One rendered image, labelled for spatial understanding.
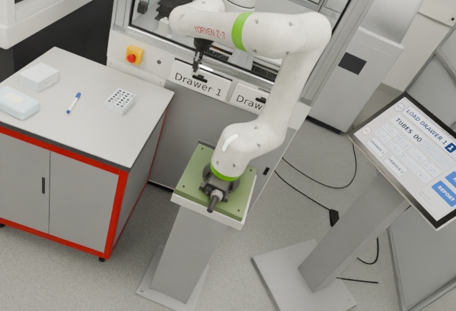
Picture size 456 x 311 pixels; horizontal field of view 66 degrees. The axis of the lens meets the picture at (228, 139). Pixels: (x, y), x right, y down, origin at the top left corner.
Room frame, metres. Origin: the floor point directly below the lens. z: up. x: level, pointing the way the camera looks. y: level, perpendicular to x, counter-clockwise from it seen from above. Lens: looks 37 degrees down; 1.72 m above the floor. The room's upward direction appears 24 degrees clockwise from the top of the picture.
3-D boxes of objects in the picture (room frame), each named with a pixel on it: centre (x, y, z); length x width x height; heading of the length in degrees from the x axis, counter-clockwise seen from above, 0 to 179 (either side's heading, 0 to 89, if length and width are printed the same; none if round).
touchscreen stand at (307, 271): (1.29, -0.74, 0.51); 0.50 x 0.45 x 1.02; 131
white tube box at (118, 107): (1.20, 0.50, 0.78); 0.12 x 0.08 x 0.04; 1
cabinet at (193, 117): (1.97, 0.23, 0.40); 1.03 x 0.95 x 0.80; 95
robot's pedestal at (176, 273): (0.99, -0.03, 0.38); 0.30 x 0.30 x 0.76; 0
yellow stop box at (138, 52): (1.44, 0.57, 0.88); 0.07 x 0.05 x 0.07; 95
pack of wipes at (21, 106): (0.93, 0.79, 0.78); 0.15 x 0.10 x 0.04; 86
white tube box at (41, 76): (1.12, 0.82, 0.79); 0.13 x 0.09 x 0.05; 177
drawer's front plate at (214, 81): (1.47, 0.24, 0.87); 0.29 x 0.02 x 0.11; 95
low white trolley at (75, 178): (1.15, 0.62, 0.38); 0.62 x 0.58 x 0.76; 95
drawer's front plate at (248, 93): (1.51, -0.08, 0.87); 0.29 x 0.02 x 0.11; 95
